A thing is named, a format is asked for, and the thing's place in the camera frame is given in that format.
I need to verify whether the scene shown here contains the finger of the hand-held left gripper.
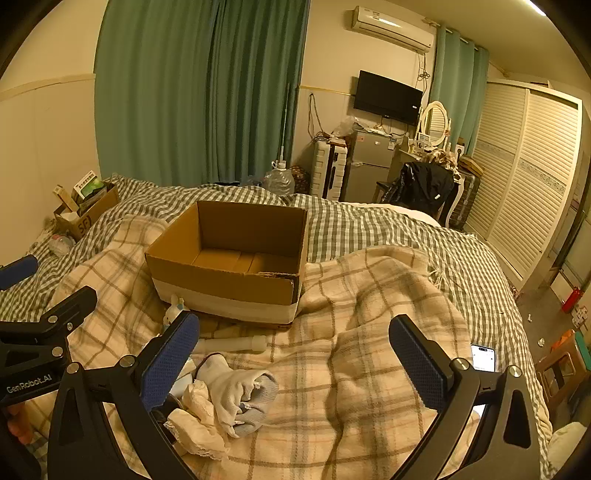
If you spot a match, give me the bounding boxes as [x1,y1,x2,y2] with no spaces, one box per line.
[0,285,99,344]
[0,255,40,291]

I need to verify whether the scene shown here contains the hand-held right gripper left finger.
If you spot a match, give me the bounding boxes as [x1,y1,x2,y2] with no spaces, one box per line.
[46,310,201,480]

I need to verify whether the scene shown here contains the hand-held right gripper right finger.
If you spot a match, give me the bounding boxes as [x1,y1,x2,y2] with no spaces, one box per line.
[388,314,542,480]

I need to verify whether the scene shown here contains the white sock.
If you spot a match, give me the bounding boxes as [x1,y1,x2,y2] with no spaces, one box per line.
[193,353,265,437]

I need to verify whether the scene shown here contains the person's left hand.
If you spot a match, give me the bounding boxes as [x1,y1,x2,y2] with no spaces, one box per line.
[0,401,36,446]

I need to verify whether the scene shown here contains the small white toy figure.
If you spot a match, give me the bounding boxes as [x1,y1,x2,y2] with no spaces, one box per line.
[162,295,187,326]

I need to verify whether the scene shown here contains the clear plastic bag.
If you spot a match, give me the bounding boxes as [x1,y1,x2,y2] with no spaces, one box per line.
[45,232,77,257]

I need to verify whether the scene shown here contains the smartphone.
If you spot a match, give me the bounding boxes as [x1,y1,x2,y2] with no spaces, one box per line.
[470,343,498,374]

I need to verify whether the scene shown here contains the white plastic tube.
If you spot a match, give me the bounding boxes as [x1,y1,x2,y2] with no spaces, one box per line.
[198,335,267,356]

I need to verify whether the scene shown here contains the beige plaid blanket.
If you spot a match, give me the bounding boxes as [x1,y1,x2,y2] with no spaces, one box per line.
[24,213,553,480]

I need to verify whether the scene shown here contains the cream lace cloth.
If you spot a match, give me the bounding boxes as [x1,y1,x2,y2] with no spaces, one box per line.
[166,380,232,462]

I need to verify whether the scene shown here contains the small brown cardboard box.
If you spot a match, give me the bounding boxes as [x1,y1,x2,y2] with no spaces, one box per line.
[52,181,122,241]

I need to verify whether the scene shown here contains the blue grey sock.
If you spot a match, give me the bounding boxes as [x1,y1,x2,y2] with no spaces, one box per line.
[232,371,280,439]

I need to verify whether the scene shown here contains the green white packet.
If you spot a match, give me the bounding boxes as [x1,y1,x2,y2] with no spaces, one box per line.
[72,170,103,199]

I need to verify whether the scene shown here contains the wooden stool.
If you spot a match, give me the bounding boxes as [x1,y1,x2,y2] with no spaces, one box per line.
[535,329,591,403]

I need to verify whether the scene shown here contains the white pillow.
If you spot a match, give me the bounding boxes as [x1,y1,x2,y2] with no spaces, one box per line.
[549,421,590,480]

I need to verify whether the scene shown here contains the brown suitcase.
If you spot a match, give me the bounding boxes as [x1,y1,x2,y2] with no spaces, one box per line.
[450,157,484,228]

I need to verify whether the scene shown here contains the black jacket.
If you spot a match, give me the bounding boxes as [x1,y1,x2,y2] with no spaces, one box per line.
[385,161,456,216]

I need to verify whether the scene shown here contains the silver fridge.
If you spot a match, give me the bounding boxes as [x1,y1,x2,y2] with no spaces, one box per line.
[344,128,396,203]

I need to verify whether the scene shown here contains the large clear water bottle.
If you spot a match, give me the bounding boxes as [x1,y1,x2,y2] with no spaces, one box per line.
[263,159,297,197]

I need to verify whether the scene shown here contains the white ribbed suitcase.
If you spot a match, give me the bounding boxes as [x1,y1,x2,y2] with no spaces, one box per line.
[310,139,348,200]

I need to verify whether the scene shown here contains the white louvred wardrobe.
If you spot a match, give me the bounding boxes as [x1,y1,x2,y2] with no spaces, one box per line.
[464,80,584,293]

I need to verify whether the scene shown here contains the white oval vanity mirror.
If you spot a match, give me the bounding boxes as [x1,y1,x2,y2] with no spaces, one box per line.
[417,101,452,149]

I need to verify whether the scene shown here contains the wide green curtain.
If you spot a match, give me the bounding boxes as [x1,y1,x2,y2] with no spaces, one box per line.
[93,0,311,188]

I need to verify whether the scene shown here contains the crumpled plastic bag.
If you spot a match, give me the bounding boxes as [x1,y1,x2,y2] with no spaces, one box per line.
[332,116,366,140]

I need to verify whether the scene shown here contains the white pole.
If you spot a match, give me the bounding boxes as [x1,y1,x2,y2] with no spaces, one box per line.
[279,82,293,162]

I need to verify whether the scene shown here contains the black television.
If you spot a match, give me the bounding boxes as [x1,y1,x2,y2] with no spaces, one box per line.
[353,69,424,127]

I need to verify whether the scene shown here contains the narrow green curtain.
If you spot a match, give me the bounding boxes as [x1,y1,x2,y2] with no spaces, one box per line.
[427,25,491,158]

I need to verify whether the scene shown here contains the white air conditioner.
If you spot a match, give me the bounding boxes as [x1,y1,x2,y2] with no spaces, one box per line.
[349,5,435,53]

